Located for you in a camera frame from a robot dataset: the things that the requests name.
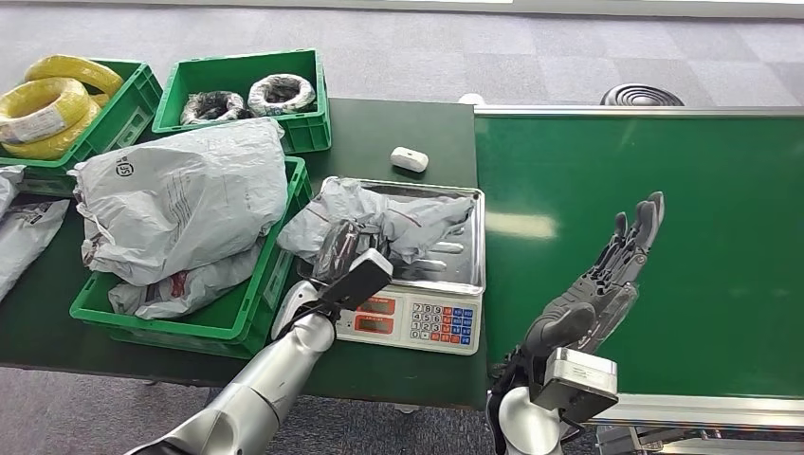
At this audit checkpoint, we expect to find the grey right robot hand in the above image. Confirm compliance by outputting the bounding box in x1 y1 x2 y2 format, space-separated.
524 191 666 359

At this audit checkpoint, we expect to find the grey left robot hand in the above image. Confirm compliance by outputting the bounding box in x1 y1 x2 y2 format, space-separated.
312 219 391 282

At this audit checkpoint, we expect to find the grey package with red picture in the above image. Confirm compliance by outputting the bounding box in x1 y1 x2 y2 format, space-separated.
277 176 475 266

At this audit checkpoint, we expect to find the green conveyor belt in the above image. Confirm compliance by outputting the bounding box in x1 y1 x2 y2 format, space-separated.
472 104 804 455

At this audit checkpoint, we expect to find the large green plastic crate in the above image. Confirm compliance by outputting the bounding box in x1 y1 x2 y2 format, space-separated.
69 155 314 360

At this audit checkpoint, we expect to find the small white plastic device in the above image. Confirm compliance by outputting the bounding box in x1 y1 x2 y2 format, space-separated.
390 146 429 173

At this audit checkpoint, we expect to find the green crate with black coils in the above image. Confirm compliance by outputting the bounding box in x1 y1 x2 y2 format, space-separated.
152 48 332 155

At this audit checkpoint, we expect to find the white electronic scale steel tray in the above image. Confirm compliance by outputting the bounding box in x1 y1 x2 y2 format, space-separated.
296 177 486 356

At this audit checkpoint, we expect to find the large grey courier bag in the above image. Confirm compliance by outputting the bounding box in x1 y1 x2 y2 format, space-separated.
67 118 289 287

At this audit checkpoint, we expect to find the grey bag with red print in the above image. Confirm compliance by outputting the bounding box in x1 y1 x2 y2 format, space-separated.
108 243 264 320

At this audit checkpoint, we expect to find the black ribbed round object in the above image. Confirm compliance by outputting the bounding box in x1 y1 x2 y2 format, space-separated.
599 82 685 107

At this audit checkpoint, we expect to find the green crate with yellow coils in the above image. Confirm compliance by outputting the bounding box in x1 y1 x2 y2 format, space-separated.
0 59 164 197

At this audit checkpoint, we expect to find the flat grey courier bag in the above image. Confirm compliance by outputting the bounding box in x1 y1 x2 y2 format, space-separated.
0 200 71 302

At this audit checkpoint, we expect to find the small grey courier bag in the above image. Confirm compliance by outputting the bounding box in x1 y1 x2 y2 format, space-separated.
0 165 27 219

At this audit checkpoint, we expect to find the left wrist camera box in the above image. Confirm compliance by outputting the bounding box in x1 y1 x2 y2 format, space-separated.
320 248 394 312

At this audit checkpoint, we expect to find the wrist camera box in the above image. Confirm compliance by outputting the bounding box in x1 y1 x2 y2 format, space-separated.
320 248 394 312
530 348 620 425

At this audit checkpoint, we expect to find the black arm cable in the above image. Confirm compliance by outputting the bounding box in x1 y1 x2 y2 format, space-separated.
274 300 334 342

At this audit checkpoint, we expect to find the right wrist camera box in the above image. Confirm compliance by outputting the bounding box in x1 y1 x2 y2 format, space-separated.
530 348 620 425

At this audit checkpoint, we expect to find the wrapped black wire coil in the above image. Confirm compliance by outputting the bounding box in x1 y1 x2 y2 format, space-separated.
247 74 317 118
180 91 250 125

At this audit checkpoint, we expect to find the yellow wire coil with label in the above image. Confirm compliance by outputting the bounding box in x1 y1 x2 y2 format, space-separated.
0 78 92 145

